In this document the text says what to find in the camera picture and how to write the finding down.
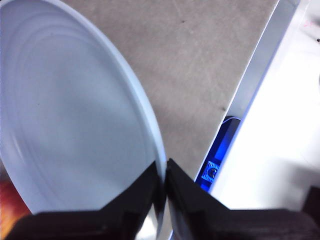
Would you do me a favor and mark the red yellow apple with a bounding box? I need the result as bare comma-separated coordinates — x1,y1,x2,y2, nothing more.
0,181,32,236

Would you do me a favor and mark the blue-lit camera device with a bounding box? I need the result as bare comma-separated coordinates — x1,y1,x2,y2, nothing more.
194,116,242,193

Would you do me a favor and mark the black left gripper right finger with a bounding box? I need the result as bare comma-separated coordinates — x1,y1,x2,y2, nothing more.
166,158,320,240

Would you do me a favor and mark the blue plate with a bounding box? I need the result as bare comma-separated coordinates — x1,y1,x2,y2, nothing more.
0,0,176,240

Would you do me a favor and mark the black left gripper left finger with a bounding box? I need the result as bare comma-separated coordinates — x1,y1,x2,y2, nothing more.
4,159,166,240

